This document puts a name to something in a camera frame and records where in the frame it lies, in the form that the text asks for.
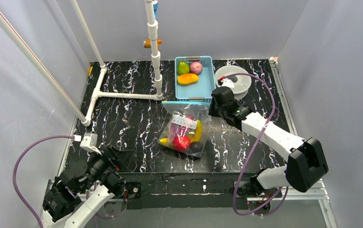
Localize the clear zip top bag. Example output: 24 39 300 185
158 101 211 159

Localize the dark round toy plum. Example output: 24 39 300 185
189 142 204 154

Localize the magenta toy dragon fruit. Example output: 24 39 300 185
168 123 187 139

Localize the red toy apple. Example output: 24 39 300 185
173 136 191 152

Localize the yellow toy banana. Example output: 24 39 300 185
190 120 203 143
159 138 171 146

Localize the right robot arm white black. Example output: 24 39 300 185
209 87 329 196

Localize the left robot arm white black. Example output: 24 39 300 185
40 147 127 228

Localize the blue plastic basket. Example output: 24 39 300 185
175 56 216 102

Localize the pink toy peach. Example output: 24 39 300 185
189 61 203 75

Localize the orange yellow toy mango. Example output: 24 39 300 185
177 73 199 86

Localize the green toy pear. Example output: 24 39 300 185
177 61 190 76

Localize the orange pipe clamp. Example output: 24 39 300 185
143 39 162 49

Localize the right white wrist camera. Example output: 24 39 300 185
218 78 235 88

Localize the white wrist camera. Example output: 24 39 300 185
80 133 101 154
218 78 235 88

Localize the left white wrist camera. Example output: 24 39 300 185
80 133 101 154

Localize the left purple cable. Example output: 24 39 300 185
12 135 125 228

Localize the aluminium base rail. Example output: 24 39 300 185
39 178 339 228

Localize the white PVC pipe frame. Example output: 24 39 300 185
0 0 163 126

